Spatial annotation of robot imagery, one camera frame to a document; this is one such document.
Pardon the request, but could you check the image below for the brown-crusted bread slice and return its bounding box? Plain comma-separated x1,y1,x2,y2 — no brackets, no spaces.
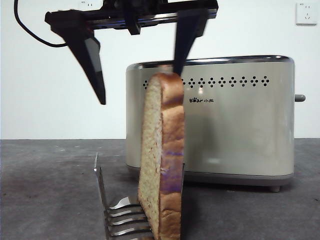
137,71,186,240

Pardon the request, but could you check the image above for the cream two-slot toaster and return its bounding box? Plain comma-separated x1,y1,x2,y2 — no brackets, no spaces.
124,54,296,193

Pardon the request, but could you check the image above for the stainless steel bread rack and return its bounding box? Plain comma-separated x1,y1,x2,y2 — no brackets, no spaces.
92,152,186,240

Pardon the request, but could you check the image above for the white wall socket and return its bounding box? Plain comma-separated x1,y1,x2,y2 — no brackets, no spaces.
295,2,318,26
79,0,103,7

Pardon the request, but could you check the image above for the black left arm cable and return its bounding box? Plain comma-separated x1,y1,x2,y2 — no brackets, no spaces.
13,0,69,48

